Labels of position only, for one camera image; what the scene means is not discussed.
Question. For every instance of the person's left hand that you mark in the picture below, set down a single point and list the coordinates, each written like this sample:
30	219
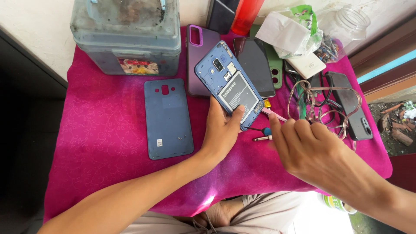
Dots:
219	136

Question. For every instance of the person's right hand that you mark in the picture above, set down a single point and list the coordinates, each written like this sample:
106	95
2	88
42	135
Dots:
313	152

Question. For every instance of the pink tweezers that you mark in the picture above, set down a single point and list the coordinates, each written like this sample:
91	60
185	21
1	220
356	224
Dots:
272	114

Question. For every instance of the blue phone with back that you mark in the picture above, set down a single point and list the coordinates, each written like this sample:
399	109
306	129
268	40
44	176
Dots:
221	68

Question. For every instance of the silver audio jack plug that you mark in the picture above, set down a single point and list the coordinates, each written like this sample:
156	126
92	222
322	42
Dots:
262	138

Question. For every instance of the grey phone battery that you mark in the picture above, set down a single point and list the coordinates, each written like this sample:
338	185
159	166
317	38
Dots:
235	92

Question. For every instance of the blue phone back cover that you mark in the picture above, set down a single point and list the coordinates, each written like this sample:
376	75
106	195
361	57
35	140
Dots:
167	120

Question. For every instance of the green and white cup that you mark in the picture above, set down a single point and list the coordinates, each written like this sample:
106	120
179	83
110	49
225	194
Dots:
338	204

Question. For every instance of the yellow tube tip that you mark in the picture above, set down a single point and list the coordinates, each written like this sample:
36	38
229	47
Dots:
267	103

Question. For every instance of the black phone case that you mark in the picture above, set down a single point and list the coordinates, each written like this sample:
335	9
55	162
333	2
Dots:
352	107

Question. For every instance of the person's foot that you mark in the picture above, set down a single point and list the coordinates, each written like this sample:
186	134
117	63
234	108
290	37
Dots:
217	213

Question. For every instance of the black smartphone with dark screen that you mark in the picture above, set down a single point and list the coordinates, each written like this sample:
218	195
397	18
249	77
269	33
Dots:
255	66

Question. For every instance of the purple phone case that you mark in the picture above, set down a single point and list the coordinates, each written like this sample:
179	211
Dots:
200	58

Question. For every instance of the person's beige shorts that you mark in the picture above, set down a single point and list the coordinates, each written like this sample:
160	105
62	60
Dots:
260	214

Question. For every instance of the green phone case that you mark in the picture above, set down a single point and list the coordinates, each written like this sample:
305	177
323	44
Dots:
275	70

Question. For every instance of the heap of brick rubble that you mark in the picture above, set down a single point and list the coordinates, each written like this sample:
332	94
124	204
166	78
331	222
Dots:
398	125

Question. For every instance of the bag of electronic components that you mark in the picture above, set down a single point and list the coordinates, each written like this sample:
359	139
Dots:
327	51

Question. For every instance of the magenta patterned cloth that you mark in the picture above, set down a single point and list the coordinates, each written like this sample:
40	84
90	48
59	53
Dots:
107	139

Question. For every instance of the clear bag with white paper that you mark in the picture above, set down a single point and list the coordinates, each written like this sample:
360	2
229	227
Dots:
289	32

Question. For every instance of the red bottle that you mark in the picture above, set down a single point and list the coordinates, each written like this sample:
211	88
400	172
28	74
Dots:
246	16

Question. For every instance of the clear plastic jar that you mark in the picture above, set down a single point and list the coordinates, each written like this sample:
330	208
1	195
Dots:
349	26

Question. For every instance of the grey plastic storage box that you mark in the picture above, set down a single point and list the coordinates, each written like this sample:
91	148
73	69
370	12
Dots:
126	35

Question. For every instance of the dark cabinet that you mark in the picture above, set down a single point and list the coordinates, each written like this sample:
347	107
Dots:
26	130

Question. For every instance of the brown wooden door frame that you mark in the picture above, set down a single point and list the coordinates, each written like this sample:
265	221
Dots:
383	68

